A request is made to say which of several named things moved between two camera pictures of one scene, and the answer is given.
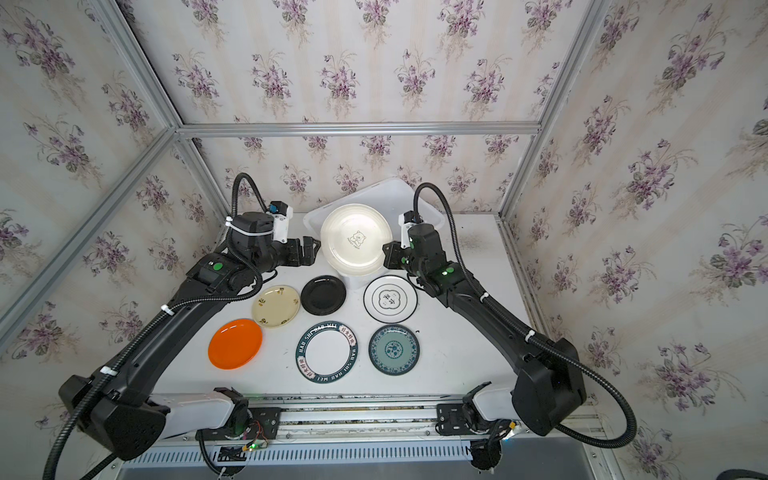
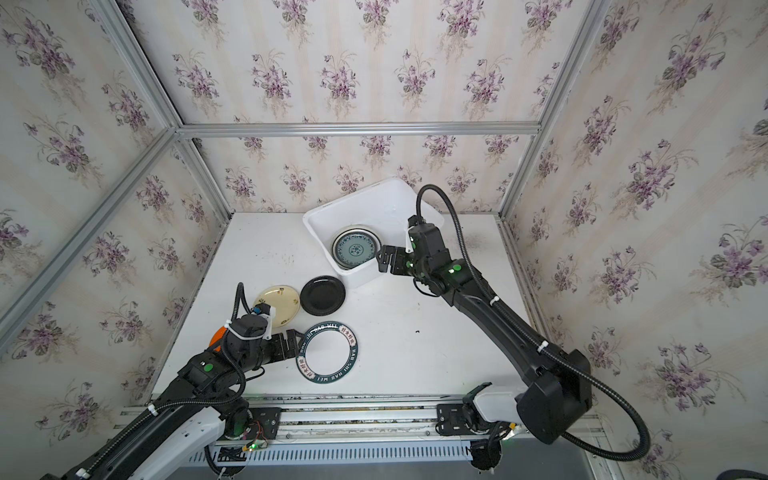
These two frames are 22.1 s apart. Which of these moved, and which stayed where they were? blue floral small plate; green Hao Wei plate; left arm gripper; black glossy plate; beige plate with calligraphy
Moved: blue floral small plate; left arm gripper
Stayed: black glossy plate; beige plate with calligraphy; green Hao Wei plate
